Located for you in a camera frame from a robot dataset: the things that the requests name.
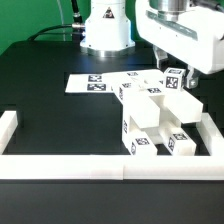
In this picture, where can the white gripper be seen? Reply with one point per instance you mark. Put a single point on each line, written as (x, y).
(196, 38)

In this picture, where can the white marker cube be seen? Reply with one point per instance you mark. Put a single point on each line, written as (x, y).
(174, 78)

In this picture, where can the white chair back frame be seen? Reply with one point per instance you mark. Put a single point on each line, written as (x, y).
(145, 98)

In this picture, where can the white chair seat piece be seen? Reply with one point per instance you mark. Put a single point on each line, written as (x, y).
(128, 126)

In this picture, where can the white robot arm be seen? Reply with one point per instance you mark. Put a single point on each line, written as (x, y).
(169, 10)

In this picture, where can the robot base column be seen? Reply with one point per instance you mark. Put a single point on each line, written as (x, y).
(107, 30)

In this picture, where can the white marker sheet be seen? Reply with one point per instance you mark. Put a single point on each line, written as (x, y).
(88, 83)

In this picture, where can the white right side wall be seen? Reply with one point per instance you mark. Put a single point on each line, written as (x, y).
(210, 135)

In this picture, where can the white wall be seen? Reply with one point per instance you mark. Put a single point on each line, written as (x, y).
(210, 135)
(8, 124)

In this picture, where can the white left side wall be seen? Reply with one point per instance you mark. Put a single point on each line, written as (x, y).
(8, 124)

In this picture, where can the white obstacle wall bar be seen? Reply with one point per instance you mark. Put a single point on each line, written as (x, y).
(112, 167)

